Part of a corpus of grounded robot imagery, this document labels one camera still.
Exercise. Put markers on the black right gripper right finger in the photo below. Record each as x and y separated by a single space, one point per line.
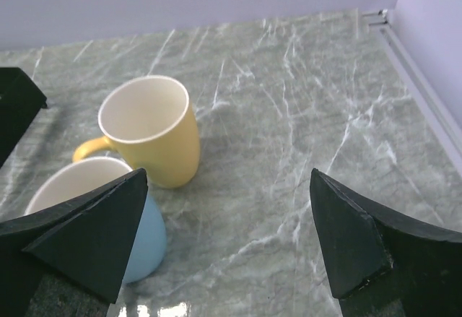
380 262

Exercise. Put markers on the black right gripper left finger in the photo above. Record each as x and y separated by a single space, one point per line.
70 259

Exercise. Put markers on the light blue ceramic mug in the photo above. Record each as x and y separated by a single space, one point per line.
86 175

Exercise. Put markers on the yellow ceramic mug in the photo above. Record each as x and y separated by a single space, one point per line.
149 121

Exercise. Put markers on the aluminium table edge rail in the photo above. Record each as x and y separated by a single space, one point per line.
431 105

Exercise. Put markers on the black wire dish rack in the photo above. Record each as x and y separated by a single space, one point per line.
21 101

